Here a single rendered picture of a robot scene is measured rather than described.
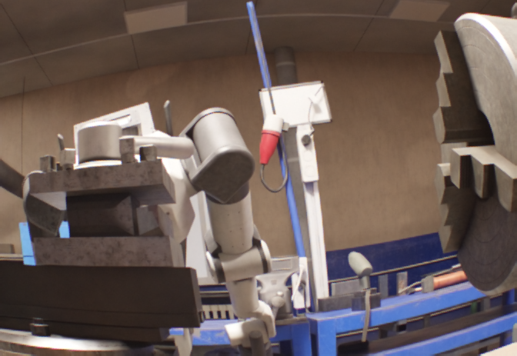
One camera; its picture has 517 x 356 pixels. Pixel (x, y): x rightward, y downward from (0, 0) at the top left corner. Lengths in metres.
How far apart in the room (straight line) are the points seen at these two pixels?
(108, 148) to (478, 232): 0.40
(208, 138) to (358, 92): 6.59
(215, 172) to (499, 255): 0.96
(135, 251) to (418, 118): 7.50
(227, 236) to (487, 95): 1.08
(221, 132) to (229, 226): 0.20
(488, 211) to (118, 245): 0.36
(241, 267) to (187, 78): 6.35
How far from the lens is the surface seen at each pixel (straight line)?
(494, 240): 0.55
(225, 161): 1.40
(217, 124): 1.46
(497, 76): 0.51
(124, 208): 0.73
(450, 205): 0.58
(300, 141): 2.79
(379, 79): 8.10
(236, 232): 1.54
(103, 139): 0.75
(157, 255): 0.68
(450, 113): 0.55
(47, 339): 0.68
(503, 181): 0.48
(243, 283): 1.66
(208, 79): 7.86
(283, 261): 2.13
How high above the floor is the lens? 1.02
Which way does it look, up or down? 9 degrees up
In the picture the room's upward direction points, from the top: 6 degrees counter-clockwise
